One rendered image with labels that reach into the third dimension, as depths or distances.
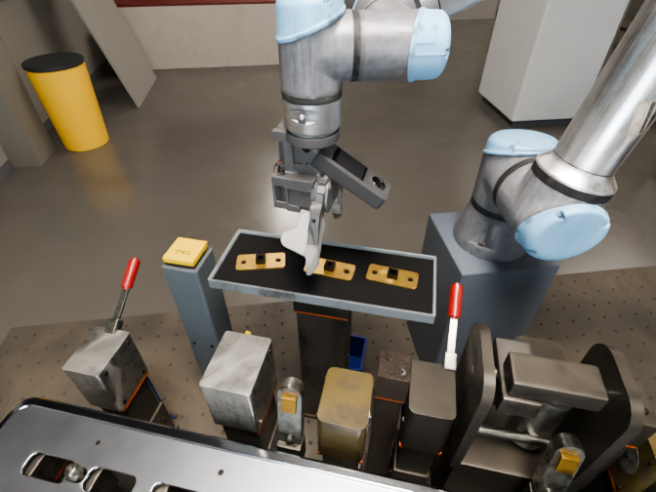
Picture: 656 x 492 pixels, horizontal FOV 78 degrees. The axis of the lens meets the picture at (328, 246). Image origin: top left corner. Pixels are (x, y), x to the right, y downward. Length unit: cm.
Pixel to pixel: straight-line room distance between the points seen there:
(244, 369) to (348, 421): 17
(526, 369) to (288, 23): 49
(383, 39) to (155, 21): 547
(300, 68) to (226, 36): 532
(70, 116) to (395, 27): 364
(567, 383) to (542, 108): 389
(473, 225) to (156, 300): 187
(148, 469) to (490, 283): 67
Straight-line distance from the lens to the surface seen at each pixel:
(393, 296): 65
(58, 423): 83
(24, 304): 271
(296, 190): 57
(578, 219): 66
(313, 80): 49
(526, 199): 68
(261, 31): 577
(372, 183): 56
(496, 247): 84
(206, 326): 86
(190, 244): 78
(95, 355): 80
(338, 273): 68
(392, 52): 49
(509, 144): 75
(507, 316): 96
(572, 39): 425
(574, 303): 146
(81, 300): 257
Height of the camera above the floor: 164
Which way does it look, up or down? 41 degrees down
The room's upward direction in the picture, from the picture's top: straight up
